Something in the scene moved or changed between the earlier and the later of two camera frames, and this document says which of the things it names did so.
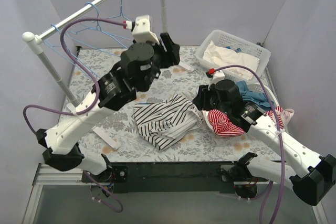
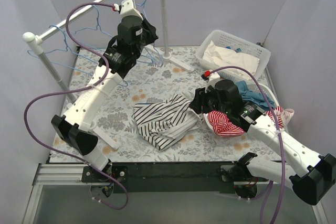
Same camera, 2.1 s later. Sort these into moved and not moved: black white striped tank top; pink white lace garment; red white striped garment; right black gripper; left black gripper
Moved: left black gripper
Not moved: right black gripper; black white striped tank top; red white striped garment; pink white lace garment
